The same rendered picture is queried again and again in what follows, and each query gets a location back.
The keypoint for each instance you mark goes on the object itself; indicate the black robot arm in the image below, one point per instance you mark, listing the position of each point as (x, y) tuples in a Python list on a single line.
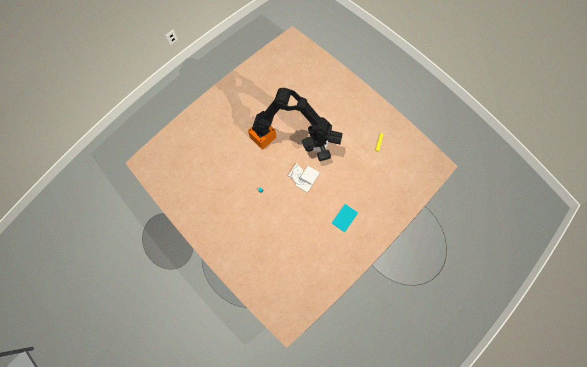
[(321, 128)]

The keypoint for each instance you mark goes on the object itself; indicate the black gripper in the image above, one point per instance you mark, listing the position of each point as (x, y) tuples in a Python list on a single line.
[(323, 154)]

